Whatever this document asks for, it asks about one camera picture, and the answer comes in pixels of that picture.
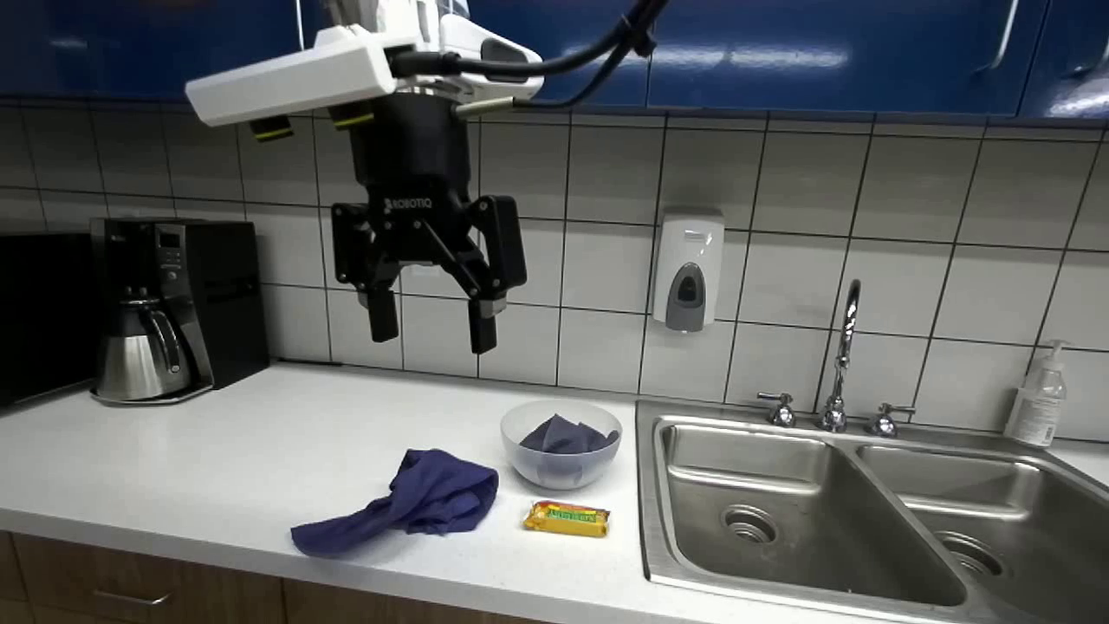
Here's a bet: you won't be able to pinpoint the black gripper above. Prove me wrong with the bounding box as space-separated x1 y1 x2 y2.
331 97 525 352

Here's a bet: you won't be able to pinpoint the grey towel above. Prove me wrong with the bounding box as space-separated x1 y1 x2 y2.
522 417 615 453

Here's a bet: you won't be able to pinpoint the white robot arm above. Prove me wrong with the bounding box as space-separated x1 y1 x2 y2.
319 0 545 352

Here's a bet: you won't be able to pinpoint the clear plastic bowl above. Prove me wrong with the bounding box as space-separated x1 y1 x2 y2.
500 401 623 493

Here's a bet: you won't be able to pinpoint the blue cloth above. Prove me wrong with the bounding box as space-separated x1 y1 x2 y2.
292 449 500 557

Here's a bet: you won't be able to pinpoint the black coffee maker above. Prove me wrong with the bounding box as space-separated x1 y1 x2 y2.
100 218 271 401

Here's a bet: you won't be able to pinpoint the yellow sponge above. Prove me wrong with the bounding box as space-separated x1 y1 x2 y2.
522 498 608 538

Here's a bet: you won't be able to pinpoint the white soap dispenser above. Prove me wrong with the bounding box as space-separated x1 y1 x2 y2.
652 212 724 334

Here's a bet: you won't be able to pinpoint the steel coffee carafe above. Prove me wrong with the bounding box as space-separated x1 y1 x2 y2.
92 297 191 404

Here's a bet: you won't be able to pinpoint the chrome faucet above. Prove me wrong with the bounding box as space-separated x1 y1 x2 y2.
760 279 906 438

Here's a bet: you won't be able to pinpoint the black microwave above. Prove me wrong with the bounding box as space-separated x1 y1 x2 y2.
0 232 95 409

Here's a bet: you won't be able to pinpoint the wooden lower cabinets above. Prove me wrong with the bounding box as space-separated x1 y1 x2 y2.
4 534 531 624

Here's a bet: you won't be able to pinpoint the stainless steel double sink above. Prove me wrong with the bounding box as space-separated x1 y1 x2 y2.
634 401 1109 624

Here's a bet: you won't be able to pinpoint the blue upper cabinets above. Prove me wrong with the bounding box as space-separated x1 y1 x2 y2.
0 0 1109 122

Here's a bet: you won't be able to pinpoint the clear soap bottle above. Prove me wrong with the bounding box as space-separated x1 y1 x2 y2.
1004 342 1066 446

